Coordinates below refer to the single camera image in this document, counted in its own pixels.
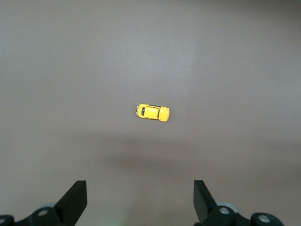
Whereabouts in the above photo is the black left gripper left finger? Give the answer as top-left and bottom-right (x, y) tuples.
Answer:
(0, 180), (88, 226)

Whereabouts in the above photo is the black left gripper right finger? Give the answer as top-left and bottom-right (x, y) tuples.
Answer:
(193, 179), (289, 226)

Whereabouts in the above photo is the yellow beetle toy car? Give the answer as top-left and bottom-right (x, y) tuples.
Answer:
(135, 103), (171, 122)

